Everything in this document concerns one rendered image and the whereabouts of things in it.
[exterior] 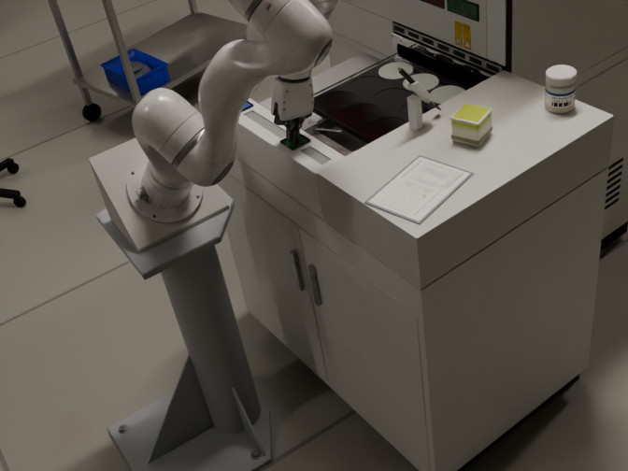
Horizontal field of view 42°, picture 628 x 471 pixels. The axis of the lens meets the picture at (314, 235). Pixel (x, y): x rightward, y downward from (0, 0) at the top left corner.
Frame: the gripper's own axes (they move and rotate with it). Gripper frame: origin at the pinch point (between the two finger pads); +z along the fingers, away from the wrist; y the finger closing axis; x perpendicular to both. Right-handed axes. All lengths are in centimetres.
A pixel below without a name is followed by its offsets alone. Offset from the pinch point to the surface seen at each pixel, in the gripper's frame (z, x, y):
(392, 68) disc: -2, -18, -48
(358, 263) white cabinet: 23.0, 27.4, -0.3
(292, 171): 7.4, 4.4, 2.9
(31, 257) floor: 106, -147, 28
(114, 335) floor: 105, -79, 22
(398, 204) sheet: 1.4, 38.8, -0.7
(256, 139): 4.9, -11.2, 3.5
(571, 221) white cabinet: 17, 50, -49
